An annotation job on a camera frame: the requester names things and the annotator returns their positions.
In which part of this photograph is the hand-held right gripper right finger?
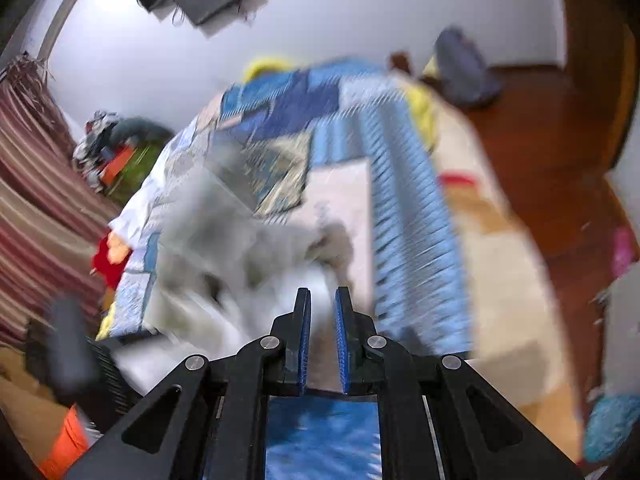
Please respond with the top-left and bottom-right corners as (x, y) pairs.
(335, 286), (586, 480)

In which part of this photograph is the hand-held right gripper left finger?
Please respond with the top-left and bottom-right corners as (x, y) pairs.
(62, 287), (312, 480)

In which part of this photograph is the white and beige jacket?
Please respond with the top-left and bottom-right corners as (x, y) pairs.
(115, 157), (356, 392)

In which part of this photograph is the pile of clothes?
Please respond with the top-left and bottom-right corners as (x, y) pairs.
(74, 110), (132, 187)

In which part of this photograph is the black ribbed object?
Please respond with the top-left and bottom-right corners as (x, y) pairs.
(25, 320), (142, 412)

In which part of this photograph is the red plush toy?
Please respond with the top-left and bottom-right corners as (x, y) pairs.
(91, 232), (132, 292)

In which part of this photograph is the patchwork printed blanket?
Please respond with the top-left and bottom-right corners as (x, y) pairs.
(97, 57), (473, 480)

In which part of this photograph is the white sheet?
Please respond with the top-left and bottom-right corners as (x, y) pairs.
(110, 127), (202, 242)

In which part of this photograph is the striped curtain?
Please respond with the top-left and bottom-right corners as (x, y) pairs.
(0, 55), (117, 347)

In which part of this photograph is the green storage box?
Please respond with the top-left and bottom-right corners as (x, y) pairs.
(110, 145), (167, 207)

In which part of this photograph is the orange box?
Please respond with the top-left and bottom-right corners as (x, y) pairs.
(102, 149), (137, 182)

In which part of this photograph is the yellow blanket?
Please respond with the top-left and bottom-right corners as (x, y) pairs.
(404, 84), (442, 152)

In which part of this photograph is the yellow plush toy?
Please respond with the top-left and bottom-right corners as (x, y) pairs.
(244, 56), (297, 82)

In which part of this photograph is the blue slipper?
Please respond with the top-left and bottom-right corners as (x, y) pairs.
(584, 394), (640, 464)

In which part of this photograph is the white door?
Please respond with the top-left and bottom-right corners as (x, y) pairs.
(600, 160), (640, 397)

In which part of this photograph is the grey backpack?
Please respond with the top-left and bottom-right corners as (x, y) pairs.
(434, 26), (502, 107)

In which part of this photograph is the brown wooden door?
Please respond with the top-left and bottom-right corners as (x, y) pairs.
(555, 0), (640, 172)

